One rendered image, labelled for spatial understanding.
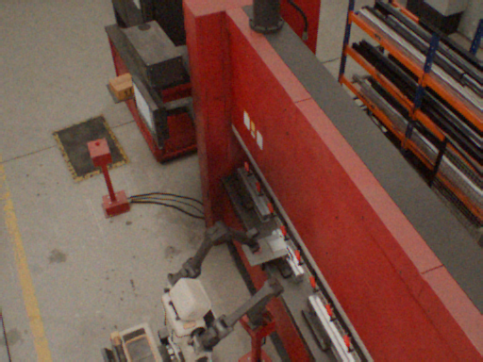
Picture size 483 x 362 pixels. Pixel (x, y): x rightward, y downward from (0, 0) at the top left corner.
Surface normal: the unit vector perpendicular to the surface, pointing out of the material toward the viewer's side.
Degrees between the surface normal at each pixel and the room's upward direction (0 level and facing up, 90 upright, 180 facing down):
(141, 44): 0
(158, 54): 0
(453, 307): 0
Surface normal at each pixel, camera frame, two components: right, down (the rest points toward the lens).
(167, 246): -0.01, -0.68
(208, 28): 0.37, 0.68
